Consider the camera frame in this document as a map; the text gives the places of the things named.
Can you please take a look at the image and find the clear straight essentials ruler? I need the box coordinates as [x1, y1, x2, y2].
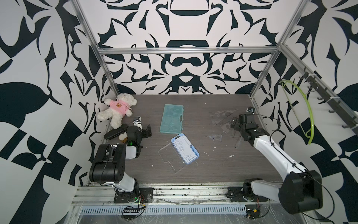
[235, 132, 243, 148]

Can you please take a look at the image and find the clear triangle set square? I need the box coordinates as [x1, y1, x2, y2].
[216, 113, 239, 136]

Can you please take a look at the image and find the clear plastic ruler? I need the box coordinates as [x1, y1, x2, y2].
[209, 109, 237, 119]

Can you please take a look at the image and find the small clear triangle ruler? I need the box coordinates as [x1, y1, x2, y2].
[207, 134, 223, 142]

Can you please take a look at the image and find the teal transparent ruler set case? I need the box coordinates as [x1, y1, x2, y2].
[159, 104, 184, 134]

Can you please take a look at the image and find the blue ruler set case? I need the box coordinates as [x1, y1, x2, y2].
[158, 133, 200, 173]

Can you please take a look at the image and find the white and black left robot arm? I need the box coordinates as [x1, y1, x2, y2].
[89, 124, 152, 197]

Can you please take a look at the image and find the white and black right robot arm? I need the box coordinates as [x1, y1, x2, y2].
[230, 113, 323, 214]

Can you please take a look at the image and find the small brown white plush toy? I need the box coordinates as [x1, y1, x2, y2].
[118, 132, 128, 142]

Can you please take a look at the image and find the black glasses case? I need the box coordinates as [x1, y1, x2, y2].
[103, 124, 128, 141]

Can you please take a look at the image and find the white teddy bear pink shirt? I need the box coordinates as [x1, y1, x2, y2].
[97, 93, 138, 129]

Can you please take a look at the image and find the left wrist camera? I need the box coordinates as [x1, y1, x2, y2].
[132, 117, 143, 131]

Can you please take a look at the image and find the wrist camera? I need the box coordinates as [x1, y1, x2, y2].
[246, 106, 255, 114]
[132, 117, 143, 131]

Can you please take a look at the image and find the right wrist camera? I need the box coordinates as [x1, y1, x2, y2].
[246, 106, 255, 114]

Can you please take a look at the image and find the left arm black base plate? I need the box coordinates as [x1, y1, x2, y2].
[113, 188, 154, 204]

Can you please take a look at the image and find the green hanging hoop cable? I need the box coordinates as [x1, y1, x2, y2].
[280, 79, 315, 145]

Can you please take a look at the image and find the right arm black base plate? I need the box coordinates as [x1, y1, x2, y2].
[226, 187, 268, 202]

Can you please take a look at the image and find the yellow black connector with cables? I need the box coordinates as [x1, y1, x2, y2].
[246, 206, 261, 219]

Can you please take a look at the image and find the black wall hook rail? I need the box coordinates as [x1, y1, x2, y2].
[299, 67, 358, 135]

